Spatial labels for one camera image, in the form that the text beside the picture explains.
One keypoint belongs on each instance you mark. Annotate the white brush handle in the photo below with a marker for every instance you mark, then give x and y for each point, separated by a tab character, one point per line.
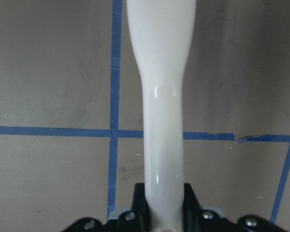
161	33

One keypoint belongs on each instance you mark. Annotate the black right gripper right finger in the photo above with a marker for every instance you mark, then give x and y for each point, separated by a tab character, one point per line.
195	218

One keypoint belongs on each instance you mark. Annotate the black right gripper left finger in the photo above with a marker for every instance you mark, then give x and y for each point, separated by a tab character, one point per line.
137	219

